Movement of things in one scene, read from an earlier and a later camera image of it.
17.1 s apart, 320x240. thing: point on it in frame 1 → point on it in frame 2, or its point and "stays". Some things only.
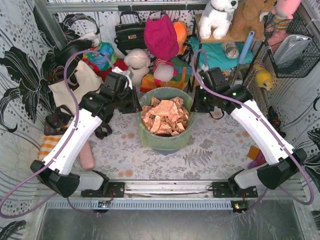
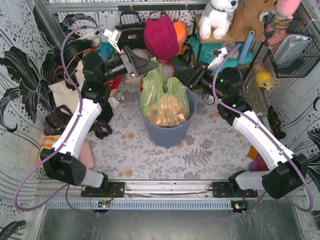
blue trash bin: [166, 152] → [168, 137]
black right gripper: [197, 101] → [192, 78]
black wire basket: [293, 50] stays
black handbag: [130, 35] stays
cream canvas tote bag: [83, 77] stays
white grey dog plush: [216, 16] stays
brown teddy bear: [247, 17] stays
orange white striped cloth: [48, 143] stays
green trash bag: [182, 140] → [167, 109]
